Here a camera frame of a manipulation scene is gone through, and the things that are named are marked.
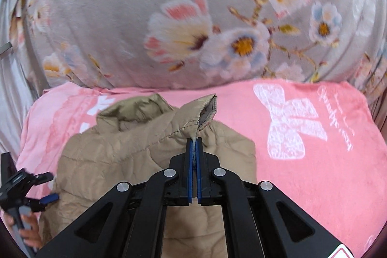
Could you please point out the tan padded jacket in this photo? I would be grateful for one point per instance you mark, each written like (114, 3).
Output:
(127, 149)

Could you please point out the person's left hand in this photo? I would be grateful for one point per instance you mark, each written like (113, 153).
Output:
(28, 233)

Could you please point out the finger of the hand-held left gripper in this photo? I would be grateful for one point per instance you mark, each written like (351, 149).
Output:
(37, 178)
(48, 200)

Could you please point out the grey satin sheet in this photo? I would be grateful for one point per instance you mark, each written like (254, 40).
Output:
(15, 94)

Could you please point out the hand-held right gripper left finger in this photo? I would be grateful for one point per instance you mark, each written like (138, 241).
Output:
(189, 161)

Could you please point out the grey floral blanket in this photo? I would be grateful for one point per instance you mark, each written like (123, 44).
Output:
(121, 19)

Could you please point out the grey metal bar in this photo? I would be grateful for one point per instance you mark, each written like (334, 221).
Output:
(5, 49)

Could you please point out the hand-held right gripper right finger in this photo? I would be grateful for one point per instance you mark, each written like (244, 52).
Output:
(199, 161)

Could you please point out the pink bow print blanket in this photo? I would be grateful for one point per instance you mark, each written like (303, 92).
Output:
(296, 185)

